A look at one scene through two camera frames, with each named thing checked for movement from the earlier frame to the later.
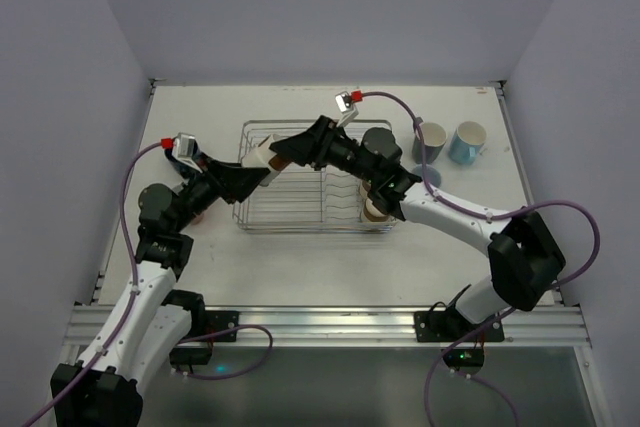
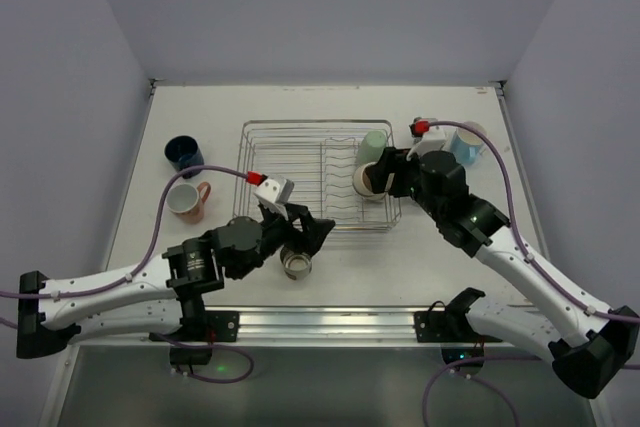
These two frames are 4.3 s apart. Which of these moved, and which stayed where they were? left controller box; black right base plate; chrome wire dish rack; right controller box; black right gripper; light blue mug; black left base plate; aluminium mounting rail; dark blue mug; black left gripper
Moved: black left gripper; black right gripper
Stayed: black right base plate; light blue mug; chrome wire dish rack; dark blue mug; black left base plate; aluminium mounting rail; right controller box; left controller box
